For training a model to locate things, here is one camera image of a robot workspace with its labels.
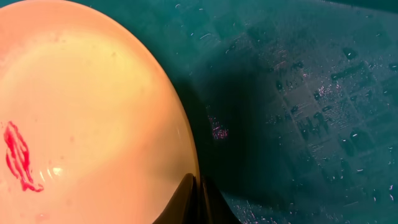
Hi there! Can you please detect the teal plastic serving tray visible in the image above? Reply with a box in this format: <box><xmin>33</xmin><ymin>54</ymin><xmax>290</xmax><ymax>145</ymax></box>
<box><xmin>82</xmin><ymin>0</ymin><xmax>397</xmax><ymax>223</ymax></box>

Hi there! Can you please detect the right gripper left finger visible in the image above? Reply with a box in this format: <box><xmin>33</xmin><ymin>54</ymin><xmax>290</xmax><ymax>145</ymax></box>
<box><xmin>153</xmin><ymin>173</ymin><xmax>197</xmax><ymax>224</ymax></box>

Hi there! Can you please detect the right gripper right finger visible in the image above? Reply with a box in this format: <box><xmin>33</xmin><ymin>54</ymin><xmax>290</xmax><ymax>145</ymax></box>
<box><xmin>200</xmin><ymin>177</ymin><xmax>241</xmax><ymax>224</ymax></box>

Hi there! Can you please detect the green rimmed plate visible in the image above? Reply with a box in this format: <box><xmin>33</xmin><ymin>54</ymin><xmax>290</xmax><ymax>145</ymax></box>
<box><xmin>1</xmin><ymin>1</ymin><xmax>198</xmax><ymax>223</ymax></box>

